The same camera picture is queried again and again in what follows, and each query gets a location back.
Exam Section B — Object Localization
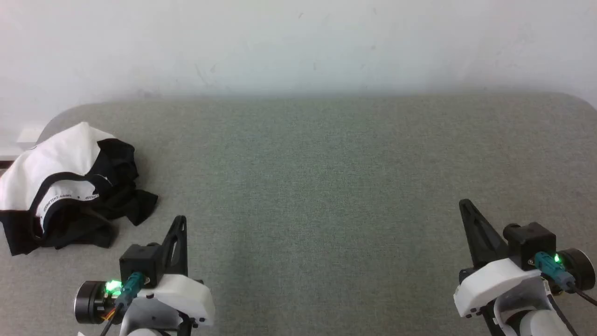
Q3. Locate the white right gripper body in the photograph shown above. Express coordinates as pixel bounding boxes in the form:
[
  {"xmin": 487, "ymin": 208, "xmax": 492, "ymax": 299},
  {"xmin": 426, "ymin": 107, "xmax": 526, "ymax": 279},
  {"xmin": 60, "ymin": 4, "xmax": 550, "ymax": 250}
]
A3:
[{"xmin": 455, "ymin": 248, "xmax": 596, "ymax": 318}]

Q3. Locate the white wall ledge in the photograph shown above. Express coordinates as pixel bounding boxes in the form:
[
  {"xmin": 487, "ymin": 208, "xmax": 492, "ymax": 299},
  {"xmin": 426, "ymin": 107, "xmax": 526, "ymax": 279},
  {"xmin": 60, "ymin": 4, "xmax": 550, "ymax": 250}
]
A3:
[{"xmin": 0, "ymin": 122, "xmax": 47, "ymax": 168}]

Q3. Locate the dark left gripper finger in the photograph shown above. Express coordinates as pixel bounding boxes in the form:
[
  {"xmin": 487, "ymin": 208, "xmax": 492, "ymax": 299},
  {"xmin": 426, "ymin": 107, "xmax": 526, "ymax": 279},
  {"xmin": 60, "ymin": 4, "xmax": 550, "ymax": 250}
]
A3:
[{"xmin": 161, "ymin": 216, "xmax": 188, "ymax": 277}]

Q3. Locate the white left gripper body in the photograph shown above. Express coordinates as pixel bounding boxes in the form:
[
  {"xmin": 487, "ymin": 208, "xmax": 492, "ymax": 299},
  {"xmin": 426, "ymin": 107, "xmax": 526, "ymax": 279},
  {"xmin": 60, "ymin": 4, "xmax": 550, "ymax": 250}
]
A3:
[{"xmin": 75, "ymin": 274, "xmax": 215, "ymax": 327}]

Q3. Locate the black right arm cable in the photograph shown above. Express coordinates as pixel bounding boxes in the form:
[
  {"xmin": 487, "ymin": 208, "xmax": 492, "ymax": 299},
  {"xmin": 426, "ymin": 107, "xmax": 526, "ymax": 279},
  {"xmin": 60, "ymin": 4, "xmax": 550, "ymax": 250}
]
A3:
[{"xmin": 534, "ymin": 252, "xmax": 597, "ymax": 308}]

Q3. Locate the black and white shirt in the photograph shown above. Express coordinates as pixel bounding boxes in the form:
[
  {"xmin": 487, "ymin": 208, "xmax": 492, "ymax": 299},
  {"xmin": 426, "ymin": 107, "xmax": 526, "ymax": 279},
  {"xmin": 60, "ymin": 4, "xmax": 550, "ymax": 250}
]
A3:
[{"xmin": 0, "ymin": 122, "xmax": 159, "ymax": 256}]

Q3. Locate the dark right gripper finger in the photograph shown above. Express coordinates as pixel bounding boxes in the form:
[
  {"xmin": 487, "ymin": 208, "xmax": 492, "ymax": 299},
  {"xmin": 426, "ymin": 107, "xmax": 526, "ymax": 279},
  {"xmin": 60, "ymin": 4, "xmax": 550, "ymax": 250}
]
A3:
[{"xmin": 459, "ymin": 199, "xmax": 509, "ymax": 269}]

